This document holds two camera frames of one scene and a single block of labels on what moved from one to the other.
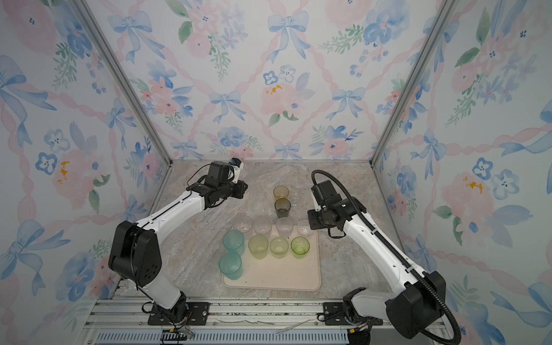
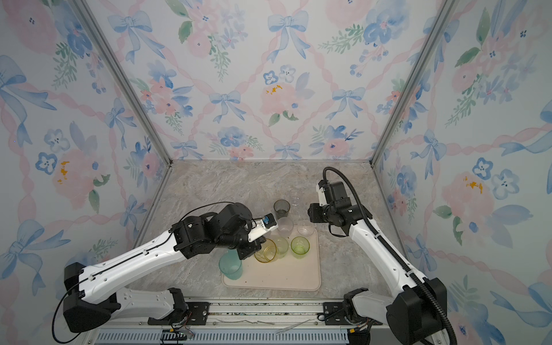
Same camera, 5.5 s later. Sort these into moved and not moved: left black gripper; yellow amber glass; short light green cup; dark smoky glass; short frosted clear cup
Moved: yellow amber glass; left black gripper
Not moved: short frosted clear cup; short light green cup; dark smoky glass
